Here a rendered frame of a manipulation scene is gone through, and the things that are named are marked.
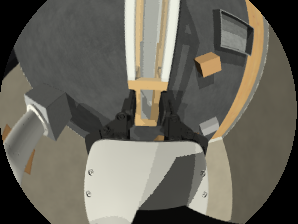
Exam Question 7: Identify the tan wooden block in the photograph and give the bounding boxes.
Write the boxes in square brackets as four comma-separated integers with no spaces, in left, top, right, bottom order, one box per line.
[194,52,221,77]

